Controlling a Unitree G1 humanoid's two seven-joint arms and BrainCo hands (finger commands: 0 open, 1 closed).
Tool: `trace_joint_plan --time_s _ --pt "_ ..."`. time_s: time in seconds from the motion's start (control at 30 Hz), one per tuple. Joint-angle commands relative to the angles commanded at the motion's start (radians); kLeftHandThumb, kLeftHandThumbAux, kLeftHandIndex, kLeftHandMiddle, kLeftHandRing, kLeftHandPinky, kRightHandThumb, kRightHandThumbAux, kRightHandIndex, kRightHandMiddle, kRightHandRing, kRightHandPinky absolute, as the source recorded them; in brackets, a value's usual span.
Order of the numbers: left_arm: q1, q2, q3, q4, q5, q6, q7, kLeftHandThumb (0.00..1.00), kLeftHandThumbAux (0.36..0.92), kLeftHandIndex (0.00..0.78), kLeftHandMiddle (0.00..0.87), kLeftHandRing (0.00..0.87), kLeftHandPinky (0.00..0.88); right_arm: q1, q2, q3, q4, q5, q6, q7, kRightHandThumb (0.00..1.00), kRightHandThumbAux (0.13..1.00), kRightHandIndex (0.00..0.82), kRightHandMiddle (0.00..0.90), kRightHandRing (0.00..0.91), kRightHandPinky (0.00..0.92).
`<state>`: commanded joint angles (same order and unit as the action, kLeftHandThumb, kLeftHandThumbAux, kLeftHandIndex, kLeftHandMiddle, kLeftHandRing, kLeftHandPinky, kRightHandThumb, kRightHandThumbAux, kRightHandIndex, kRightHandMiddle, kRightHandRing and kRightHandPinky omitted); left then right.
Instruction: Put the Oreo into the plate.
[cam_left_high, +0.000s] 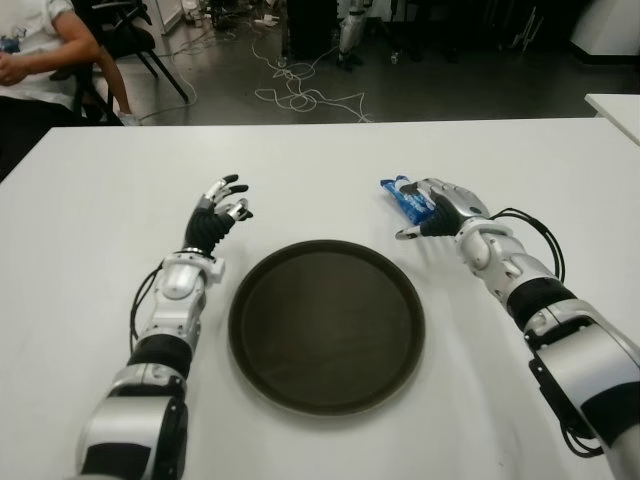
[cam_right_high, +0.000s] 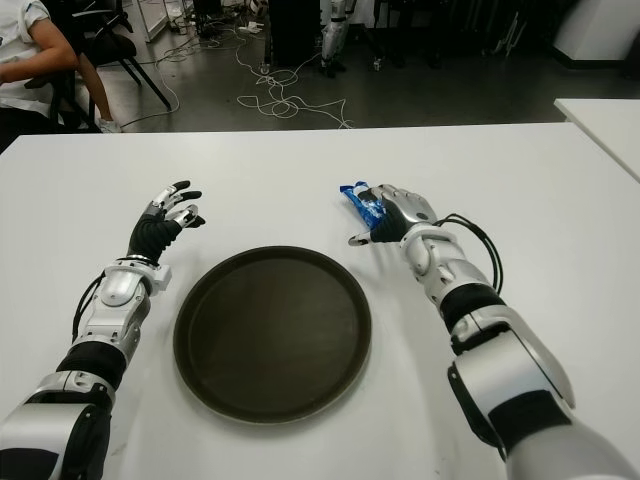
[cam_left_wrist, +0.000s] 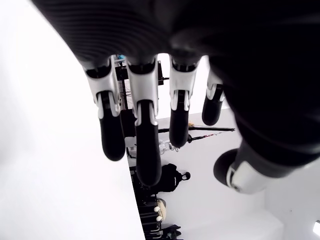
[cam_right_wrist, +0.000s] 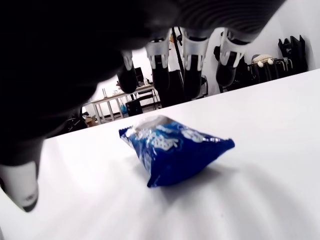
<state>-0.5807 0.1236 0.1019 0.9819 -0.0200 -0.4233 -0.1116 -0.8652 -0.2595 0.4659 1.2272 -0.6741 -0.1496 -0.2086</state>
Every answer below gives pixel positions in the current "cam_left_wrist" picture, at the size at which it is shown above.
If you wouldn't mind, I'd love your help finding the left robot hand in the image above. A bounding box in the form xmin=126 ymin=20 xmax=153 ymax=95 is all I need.
xmin=31 ymin=0 xmax=320 ymax=195

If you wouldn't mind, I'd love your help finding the black pole with white clamps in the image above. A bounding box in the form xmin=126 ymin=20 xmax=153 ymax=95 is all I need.
xmin=158 ymin=131 xmax=226 ymax=156

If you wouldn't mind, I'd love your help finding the black backpack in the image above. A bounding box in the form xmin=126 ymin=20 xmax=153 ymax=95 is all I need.
xmin=154 ymin=163 xmax=192 ymax=193

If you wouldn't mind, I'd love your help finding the black equipment case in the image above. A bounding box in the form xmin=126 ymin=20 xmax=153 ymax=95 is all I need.
xmin=128 ymin=159 xmax=161 ymax=208

